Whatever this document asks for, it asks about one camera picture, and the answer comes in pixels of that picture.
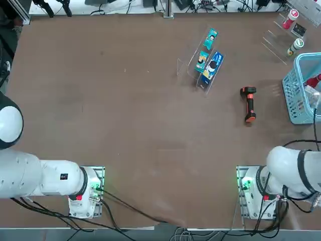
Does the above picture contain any orange black barcode scanner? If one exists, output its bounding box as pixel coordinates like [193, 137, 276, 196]
[239, 86, 257, 123]

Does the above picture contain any light blue shopping basket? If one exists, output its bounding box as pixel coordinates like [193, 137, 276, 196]
[282, 52, 321, 125]

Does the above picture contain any clear acrylic tiered shelf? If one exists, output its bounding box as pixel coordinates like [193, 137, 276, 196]
[177, 24, 226, 95]

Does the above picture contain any teal snack packet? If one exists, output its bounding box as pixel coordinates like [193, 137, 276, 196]
[203, 28, 218, 50]
[195, 50, 209, 73]

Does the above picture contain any blue Oreo cookie box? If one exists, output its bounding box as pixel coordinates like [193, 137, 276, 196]
[200, 51, 225, 90]

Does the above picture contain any clear acrylic display stand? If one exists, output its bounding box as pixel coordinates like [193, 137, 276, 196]
[260, 11, 309, 66]

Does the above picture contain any green-lidded white jar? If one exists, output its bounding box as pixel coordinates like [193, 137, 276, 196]
[287, 38, 305, 57]

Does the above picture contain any red-lidded cup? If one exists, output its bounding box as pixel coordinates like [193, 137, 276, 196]
[282, 9, 299, 30]

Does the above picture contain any small black box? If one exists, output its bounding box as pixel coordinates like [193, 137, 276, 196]
[291, 23, 307, 38]

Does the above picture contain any black base power cable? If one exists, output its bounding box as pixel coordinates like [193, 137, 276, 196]
[100, 188, 179, 226]

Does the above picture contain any grey aluminium camera post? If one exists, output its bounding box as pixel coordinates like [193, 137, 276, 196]
[163, 0, 174, 19]

